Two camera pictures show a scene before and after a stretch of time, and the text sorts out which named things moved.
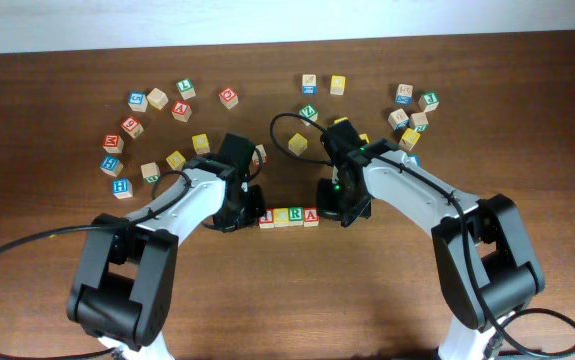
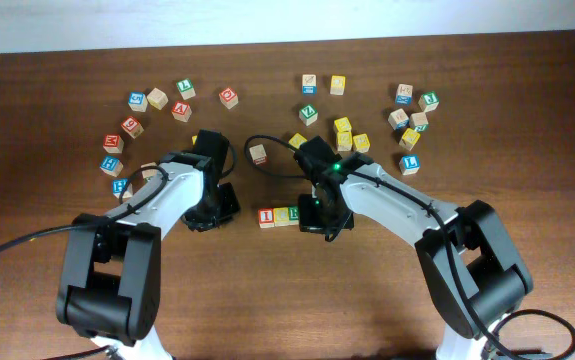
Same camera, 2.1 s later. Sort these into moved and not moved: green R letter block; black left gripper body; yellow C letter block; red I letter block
Moved: black left gripper body
Not moved: yellow C letter block; green R letter block; red I letter block
